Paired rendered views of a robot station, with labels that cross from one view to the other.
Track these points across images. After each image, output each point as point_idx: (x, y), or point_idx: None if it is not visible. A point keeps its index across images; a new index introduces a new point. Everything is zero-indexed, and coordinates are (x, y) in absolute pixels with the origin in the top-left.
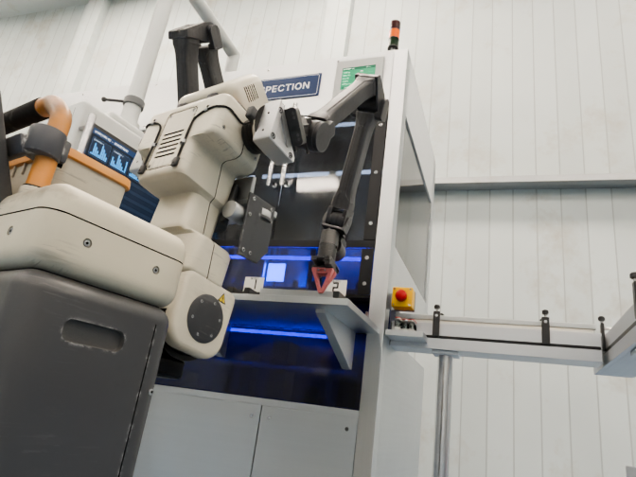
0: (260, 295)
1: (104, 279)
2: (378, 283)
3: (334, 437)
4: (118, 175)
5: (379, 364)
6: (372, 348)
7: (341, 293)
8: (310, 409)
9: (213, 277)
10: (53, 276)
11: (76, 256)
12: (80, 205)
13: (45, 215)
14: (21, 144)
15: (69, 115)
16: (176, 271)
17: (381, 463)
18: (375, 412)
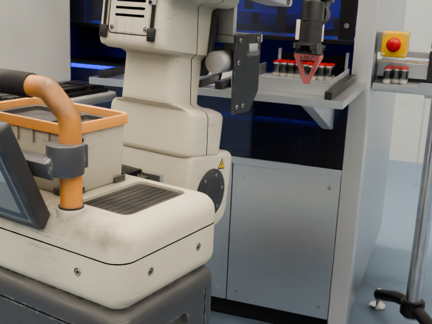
0: None
1: (165, 285)
2: (364, 26)
3: (315, 195)
4: (118, 119)
5: (364, 123)
6: (357, 105)
7: (333, 92)
8: (288, 168)
9: (211, 150)
10: (133, 312)
11: (146, 288)
12: (139, 247)
13: (116, 272)
14: (49, 174)
15: (78, 117)
16: (212, 233)
17: (362, 207)
18: (359, 171)
